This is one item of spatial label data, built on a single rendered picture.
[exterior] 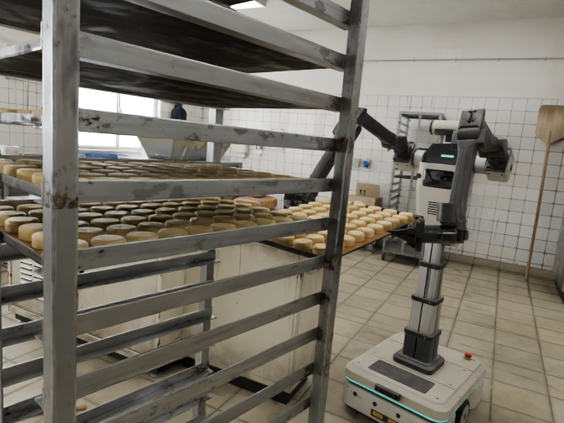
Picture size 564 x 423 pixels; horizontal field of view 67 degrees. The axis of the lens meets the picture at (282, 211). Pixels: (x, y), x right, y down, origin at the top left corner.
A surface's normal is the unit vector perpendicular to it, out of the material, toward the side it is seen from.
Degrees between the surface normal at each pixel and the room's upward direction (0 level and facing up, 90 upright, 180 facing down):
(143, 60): 90
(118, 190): 90
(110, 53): 90
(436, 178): 90
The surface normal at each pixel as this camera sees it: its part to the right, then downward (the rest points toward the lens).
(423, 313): -0.66, 0.06
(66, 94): 0.75, 0.17
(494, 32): -0.47, 0.10
